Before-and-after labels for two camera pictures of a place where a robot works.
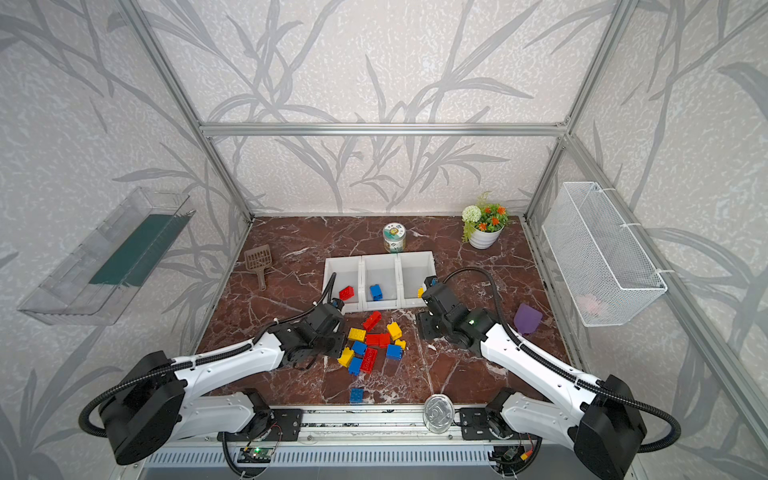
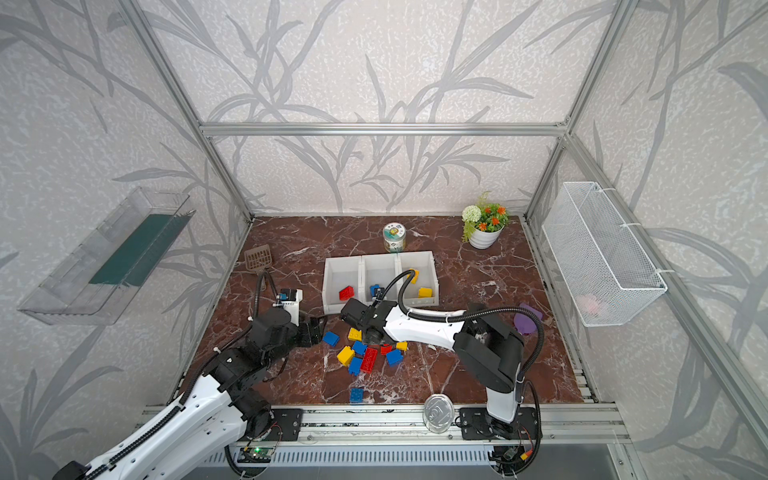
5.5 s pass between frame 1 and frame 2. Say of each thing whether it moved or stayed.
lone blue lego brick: stayed
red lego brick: stayed
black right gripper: moved
